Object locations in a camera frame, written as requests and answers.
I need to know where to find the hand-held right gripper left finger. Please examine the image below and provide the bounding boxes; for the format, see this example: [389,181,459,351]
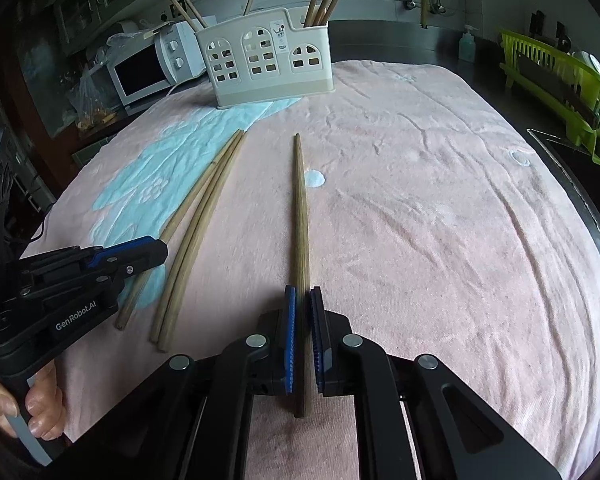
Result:
[60,285,298,480]

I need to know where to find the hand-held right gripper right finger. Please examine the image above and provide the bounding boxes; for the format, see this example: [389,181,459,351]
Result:
[309,286,565,480]

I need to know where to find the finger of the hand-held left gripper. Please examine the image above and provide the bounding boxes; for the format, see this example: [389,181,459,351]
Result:
[80,237,170,286]

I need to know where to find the long wooden chopstick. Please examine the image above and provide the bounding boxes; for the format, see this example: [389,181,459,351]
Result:
[149,131,246,344]
[114,129,244,331]
[291,133,315,420]
[156,132,248,352]

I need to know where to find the cream plastic utensil holder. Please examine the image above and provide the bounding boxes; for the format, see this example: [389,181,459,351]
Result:
[194,7,336,110]

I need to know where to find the person's left hand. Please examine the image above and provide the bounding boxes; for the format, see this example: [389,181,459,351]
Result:
[0,360,65,442]

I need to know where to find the white plastic strip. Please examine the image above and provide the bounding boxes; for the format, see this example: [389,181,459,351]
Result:
[7,412,53,467]

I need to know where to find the clear plastic bag with food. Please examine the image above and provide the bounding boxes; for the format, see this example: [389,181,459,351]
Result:
[72,67,118,131]

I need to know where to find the pink and blue towel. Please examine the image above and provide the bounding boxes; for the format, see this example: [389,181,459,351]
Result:
[17,60,600,480]

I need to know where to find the white microwave oven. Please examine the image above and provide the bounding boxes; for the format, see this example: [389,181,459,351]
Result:
[105,21,206,106]

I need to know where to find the crumpled clear plastic bag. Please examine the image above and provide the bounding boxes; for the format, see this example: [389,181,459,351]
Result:
[97,20,167,57]

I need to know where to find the black kitchen sink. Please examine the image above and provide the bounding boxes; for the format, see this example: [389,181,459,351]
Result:
[527,129,600,281]

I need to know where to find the blue soap dispenser bottle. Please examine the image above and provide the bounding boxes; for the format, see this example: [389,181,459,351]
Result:
[457,25,477,63]

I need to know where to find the green plastic dish rack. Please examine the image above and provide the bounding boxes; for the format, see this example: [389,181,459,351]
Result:
[497,28,600,169]

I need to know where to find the green wall cabinet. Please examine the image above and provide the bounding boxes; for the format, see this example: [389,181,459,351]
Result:
[10,0,181,56]

